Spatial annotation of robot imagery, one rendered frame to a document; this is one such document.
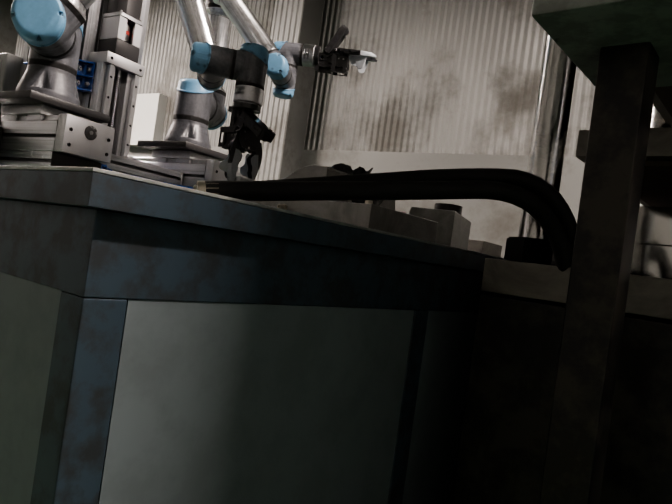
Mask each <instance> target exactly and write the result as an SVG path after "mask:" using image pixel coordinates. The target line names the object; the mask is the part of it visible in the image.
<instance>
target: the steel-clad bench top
mask: <svg viewBox="0 0 672 504"><path fill-rule="evenodd" d="M0 169H16V170H55V171H93V172H98V173H103V174H108V175H112V176H117V177H121V178H126V179H131V180H135V181H140V182H145V183H149V184H154V185H159V186H163V187H168V188H173V189H177V190H182V191H187V192H191V193H196V194H200V195H205V196H210V197H214V198H219V199H224V200H228V201H233V202H238V203H242V204H247V205H252V206H256V207H261V208H266V209H270V210H275V211H279V212H284V213H289V214H293V215H298V216H303V217H307V218H312V219H317V220H321V221H326V222H331V223H335V224H340V225H345V226H349V227H354V228H358V229H363V230H368V231H372V232H377V233H382V234H386V235H391V236H396V237H400V238H405V239H410V240H414V241H419V242H424V243H428V244H433V245H437V246H442V247H447V248H451V249H456V250H461V251H465V252H470V253H475V254H479V255H484V256H489V257H493V258H498V259H502V260H506V259H504V258H502V257H497V256H493V255H488V254H484V253H479V252H475V251H470V250H466V249H461V248H457V247H452V246H448V245H443V244H439V243H434V242H430V241H425V240H421V239H416V238H412V237H407V236H403V235H398V234H394V233H389V232H385V231H380V230H376V229H371V228H366V227H362V226H357V225H353V224H348V223H344V222H339V221H335V220H330V219H326V218H321V217H317V216H312V215H308V214H303V213H299V212H294V211H290V210H285V209H281V208H276V207H272V206H267V205H263V204H258V203H254V202H249V201H245V200H240V199H235V198H231V197H226V196H222V195H217V194H213V193H208V192H204V191H199V190H195V189H190V188H186V187H181V186H177V185H172V184H168V183H163V182H159V181H154V180H150V179H145V178H141V177H136V176H132V175H127V174H123V173H118V172H114V171H109V170H104V169H100V168H95V167H58V166H0Z"/></svg>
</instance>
